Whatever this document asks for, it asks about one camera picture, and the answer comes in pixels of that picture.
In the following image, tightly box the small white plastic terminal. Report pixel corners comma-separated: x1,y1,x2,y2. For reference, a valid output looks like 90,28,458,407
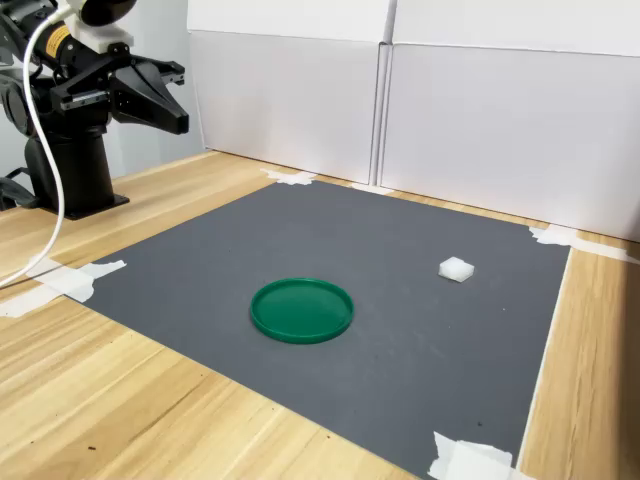
438,256,475,284

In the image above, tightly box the round green lid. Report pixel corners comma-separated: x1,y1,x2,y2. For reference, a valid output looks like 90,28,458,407
249,277,355,346

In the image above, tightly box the white partition panel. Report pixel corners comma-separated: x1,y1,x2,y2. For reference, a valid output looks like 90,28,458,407
372,0,640,244
187,0,397,185

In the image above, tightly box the white tape piece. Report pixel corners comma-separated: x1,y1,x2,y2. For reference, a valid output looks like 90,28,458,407
29,257,128,303
260,168,319,187
0,287,66,319
427,430,539,480
349,182,395,196
528,224,640,266

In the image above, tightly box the dark grey mat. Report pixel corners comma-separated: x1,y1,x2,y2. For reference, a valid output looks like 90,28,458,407
87,179,574,480

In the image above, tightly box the white camera box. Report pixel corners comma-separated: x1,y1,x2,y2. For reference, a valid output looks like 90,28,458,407
53,0,139,52

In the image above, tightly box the white camera cable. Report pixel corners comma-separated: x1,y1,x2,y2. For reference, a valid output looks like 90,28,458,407
0,7,69,290

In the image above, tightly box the black base cable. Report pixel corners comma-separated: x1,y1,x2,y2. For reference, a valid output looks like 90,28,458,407
0,167,40,211

